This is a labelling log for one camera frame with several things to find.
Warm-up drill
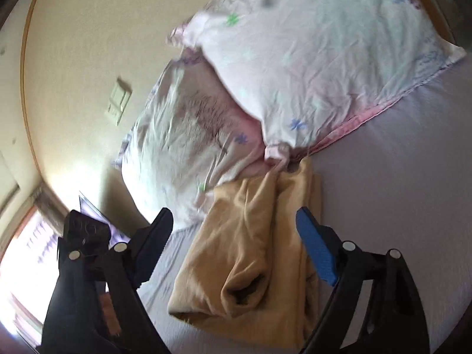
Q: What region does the white wall switch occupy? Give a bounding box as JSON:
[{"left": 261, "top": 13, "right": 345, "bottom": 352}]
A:
[{"left": 105, "top": 77, "right": 133, "bottom": 126}]

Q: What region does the yellow garment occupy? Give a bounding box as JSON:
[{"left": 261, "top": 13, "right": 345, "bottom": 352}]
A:
[{"left": 168, "top": 158, "right": 324, "bottom": 344}]

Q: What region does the large floral white pillow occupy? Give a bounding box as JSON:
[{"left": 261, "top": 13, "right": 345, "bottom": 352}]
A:
[{"left": 168, "top": 0, "right": 467, "bottom": 163}]

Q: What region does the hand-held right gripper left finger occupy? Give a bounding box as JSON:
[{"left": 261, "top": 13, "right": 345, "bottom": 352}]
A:
[{"left": 40, "top": 207, "right": 174, "bottom": 354}]

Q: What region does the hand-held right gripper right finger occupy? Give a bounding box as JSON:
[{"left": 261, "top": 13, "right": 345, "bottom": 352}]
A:
[{"left": 296, "top": 207, "right": 430, "bottom": 354}]

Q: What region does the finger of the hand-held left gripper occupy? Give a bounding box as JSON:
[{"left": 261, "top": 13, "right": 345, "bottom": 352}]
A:
[{"left": 62, "top": 209, "right": 112, "bottom": 256}]

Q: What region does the bed with lilac sheet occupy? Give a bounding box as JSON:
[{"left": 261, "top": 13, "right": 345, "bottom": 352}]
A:
[{"left": 136, "top": 53, "right": 472, "bottom": 354}]

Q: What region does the bright window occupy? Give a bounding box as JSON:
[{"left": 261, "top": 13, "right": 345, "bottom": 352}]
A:
[{"left": 0, "top": 206, "right": 64, "bottom": 348}]

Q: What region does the wooden headboard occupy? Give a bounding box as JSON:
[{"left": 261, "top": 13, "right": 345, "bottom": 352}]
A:
[{"left": 420, "top": 0, "right": 466, "bottom": 45}]

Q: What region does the flat screen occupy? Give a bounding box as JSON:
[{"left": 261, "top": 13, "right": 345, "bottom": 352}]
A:
[{"left": 78, "top": 192, "right": 132, "bottom": 248}]

